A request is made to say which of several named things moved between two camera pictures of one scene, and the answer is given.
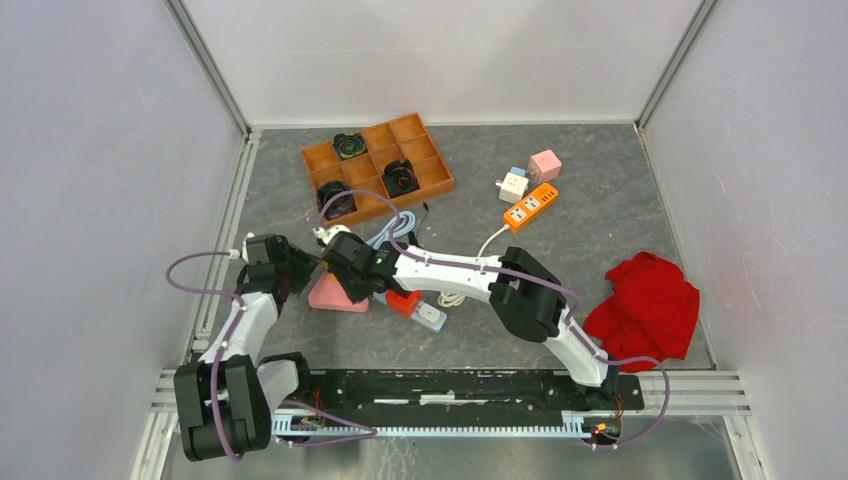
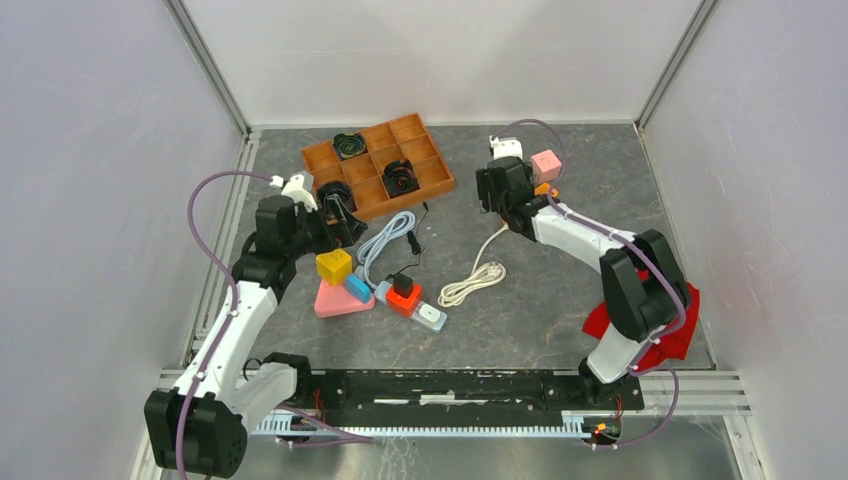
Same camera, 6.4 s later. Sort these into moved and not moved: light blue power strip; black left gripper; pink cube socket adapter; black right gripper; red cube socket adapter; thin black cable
Moved: black left gripper; black right gripper
Not moved: thin black cable; light blue power strip; pink cube socket adapter; red cube socket adapter
